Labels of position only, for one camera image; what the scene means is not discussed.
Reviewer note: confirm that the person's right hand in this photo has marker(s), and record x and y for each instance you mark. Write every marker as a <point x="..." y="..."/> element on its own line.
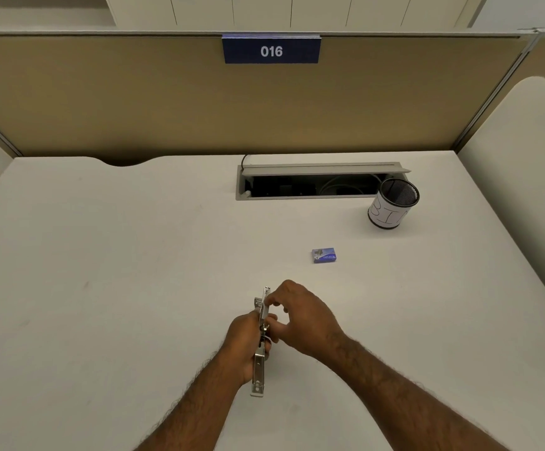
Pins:
<point x="307" y="319"/>

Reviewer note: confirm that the person's left hand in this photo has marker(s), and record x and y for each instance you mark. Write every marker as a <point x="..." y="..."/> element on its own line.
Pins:
<point x="242" y="345"/>

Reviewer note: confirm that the silver metal stapler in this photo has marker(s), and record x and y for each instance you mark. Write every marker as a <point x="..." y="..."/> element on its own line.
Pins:
<point x="258" y="380"/>

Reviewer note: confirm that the blue staples box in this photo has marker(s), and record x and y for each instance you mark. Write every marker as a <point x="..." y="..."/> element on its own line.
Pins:
<point x="325" y="256"/>

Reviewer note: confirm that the person's right forearm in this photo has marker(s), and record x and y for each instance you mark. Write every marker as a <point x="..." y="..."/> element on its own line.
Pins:
<point x="413" y="403"/>

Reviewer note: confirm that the person's left forearm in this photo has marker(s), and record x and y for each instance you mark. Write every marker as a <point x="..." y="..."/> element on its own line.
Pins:
<point x="192" y="413"/>

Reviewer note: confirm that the black mesh cup white label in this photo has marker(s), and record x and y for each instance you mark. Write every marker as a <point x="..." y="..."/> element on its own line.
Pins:
<point x="387" y="216"/>

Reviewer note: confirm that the blue number sign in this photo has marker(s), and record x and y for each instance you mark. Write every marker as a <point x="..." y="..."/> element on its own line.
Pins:
<point x="271" y="51"/>

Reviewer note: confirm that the white panelled cabinet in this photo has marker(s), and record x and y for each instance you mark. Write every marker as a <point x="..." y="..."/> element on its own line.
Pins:
<point x="291" y="9"/>

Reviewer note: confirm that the white open shelf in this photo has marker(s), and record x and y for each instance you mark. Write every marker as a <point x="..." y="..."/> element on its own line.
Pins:
<point x="37" y="9"/>

